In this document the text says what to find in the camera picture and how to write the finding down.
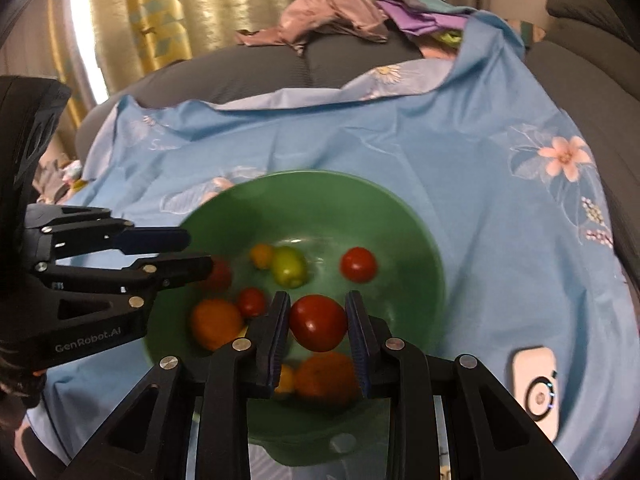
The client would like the green tomato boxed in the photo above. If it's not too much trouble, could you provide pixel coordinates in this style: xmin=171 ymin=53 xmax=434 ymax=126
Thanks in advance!
xmin=270 ymin=246 xmax=307 ymax=288

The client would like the small orange tomato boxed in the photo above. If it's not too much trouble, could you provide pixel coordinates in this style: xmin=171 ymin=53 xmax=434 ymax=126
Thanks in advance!
xmin=250 ymin=244 xmax=274 ymax=270

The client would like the purple cloth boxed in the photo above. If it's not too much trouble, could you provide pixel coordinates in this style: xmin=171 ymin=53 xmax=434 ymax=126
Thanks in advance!
xmin=377 ymin=0 xmax=481 ymax=36

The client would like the grey sofa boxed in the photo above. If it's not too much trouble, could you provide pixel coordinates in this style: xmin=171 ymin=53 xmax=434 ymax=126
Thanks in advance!
xmin=75 ymin=0 xmax=640 ymax=131

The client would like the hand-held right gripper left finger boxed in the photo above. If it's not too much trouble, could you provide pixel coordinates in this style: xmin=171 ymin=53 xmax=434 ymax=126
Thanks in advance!
xmin=67 ymin=290 xmax=292 ymax=480

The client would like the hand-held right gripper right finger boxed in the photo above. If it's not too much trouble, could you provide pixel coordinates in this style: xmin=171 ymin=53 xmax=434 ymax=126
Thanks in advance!
xmin=344 ymin=290 xmax=581 ymax=480

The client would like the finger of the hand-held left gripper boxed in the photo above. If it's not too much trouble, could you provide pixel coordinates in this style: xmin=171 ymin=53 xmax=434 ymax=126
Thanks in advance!
xmin=35 ymin=254 xmax=215 ymax=335
xmin=27 ymin=204 xmax=191 ymax=261

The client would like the red cherry tomato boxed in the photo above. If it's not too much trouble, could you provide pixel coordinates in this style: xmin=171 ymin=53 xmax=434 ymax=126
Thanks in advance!
xmin=340 ymin=246 xmax=377 ymax=282
xmin=200 ymin=259 xmax=233 ymax=293
xmin=236 ymin=287 xmax=267 ymax=317

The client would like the floral fabric bundle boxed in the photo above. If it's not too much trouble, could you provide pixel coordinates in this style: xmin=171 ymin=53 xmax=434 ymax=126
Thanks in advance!
xmin=37 ymin=155 xmax=88 ymax=201

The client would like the large red tomato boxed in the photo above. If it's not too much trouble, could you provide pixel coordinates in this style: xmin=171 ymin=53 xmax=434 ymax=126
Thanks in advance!
xmin=290 ymin=295 xmax=348 ymax=352

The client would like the white round-button device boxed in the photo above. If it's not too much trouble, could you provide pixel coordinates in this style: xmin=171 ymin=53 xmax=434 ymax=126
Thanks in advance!
xmin=507 ymin=346 xmax=562 ymax=443

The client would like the large orange fruit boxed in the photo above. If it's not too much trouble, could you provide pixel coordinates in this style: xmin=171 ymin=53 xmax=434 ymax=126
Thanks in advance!
xmin=294 ymin=352 xmax=362 ymax=406

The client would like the pink cloth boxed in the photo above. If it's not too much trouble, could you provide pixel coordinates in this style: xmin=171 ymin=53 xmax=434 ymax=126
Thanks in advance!
xmin=235 ymin=0 xmax=391 ymax=53

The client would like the green bowl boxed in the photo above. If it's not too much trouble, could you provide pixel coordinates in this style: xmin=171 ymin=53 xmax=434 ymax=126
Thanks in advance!
xmin=142 ymin=170 xmax=446 ymax=468

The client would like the small yellow tomato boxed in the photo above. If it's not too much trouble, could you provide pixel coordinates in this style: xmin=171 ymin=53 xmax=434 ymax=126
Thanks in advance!
xmin=274 ymin=364 xmax=296 ymax=395

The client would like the blue floral cloth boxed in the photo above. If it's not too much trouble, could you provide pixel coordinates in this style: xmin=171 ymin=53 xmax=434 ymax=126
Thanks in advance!
xmin=25 ymin=7 xmax=636 ymax=480

